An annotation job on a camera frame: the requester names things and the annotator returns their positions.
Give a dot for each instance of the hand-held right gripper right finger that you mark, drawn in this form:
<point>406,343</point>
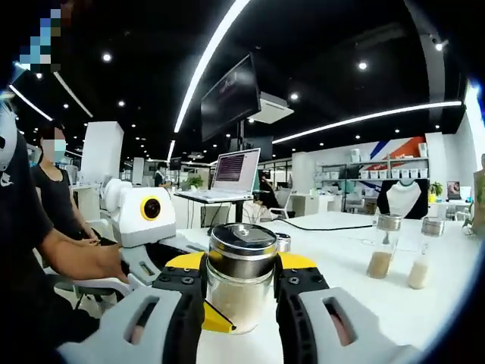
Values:
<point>363,333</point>

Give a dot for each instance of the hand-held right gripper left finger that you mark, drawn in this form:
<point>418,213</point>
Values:
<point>113,333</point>

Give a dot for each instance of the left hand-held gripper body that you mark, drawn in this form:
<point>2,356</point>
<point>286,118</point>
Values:
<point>129,220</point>

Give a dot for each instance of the seasoning bottle beige powder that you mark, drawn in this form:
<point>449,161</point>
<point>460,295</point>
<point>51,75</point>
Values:
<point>240,261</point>

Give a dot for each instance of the seasoning bottle brown granules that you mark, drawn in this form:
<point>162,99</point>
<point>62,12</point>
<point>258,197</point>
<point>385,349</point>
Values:
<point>380,261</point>

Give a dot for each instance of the seasoning bottle cream powder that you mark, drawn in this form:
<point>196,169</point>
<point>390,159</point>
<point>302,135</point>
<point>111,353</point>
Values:
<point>418,273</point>

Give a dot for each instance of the seasoning bottle white powder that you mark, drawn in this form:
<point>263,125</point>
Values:
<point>283,242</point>

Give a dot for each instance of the person's left hand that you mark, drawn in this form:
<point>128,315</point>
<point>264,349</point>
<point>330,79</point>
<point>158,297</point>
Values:
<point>106,263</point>

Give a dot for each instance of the white office chair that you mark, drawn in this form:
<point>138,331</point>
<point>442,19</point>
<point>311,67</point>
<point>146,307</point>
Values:
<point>94,284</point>

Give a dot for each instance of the small green background plant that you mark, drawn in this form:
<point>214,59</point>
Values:
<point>194,182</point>

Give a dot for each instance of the laptop stand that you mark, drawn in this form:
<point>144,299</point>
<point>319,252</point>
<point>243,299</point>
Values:
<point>238,212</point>

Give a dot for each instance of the silver laptop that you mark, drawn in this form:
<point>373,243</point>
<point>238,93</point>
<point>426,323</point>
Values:
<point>235,170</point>

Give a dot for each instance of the person in black shirt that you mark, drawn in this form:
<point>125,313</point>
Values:
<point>22,227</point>

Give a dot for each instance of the small black hanging monitor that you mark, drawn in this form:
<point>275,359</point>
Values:
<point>259,148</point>

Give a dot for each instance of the white chest-worn device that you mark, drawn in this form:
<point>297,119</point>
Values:
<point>7,140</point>

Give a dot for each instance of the large black hanging monitor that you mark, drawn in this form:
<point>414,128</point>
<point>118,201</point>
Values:
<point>229,98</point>

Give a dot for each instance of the small plant yellow pot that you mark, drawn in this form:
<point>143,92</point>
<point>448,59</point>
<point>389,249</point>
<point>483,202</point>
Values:
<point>435,189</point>

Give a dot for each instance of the shelf with white boxes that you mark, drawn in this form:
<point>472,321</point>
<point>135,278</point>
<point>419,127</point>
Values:
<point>390,172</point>

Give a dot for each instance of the framed picture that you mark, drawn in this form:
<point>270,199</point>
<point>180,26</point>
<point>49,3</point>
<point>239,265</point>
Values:
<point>453,189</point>

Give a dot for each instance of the white ceiling light strip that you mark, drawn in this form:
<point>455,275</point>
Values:
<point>360,119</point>
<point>204,64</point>

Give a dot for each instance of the ceiling air conditioner unit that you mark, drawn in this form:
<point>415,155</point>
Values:
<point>273,108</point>

